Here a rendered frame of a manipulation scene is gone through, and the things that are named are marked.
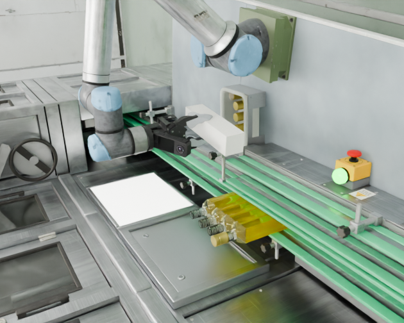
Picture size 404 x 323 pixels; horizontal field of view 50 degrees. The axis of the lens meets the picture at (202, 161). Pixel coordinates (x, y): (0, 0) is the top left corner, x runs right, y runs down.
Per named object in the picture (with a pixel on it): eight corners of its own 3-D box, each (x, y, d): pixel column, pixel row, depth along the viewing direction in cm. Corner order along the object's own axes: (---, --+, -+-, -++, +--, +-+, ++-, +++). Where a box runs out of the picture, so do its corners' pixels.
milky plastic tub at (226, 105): (238, 137, 179) (220, 141, 175) (238, 83, 170) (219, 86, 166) (263, 149, 164) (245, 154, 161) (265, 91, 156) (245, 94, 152)
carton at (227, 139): (202, 104, 138) (185, 106, 135) (244, 132, 120) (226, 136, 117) (201, 121, 141) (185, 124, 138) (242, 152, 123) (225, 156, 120)
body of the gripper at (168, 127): (175, 113, 129) (137, 119, 123) (188, 123, 122) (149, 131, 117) (175, 136, 132) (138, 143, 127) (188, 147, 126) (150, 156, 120)
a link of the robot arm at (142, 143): (134, 134, 115) (136, 161, 119) (151, 131, 117) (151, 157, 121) (124, 124, 120) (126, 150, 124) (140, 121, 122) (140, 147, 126)
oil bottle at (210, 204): (251, 199, 156) (200, 215, 147) (251, 185, 154) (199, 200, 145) (260, 205, 152) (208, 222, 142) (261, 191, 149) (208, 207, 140)
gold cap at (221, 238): (222, 236, 130) (209, 240, 128) (224, 229, 128) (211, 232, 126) (227, 245, 128) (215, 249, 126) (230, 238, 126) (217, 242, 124)
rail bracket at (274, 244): (292, 247, 141) (258, 260, 135) (292, 229, 139) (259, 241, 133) (299, 253, 138) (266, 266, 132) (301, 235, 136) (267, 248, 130)
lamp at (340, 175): (336, 179, 124) (329, 182, 122) (338, 165, 122) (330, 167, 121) (349, 184, 120) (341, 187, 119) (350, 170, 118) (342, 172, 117)
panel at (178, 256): (155, 175, 210) (86, 193, 195) (154, 170, 209) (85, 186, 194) (270, 271, 137) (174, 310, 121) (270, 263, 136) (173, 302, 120)
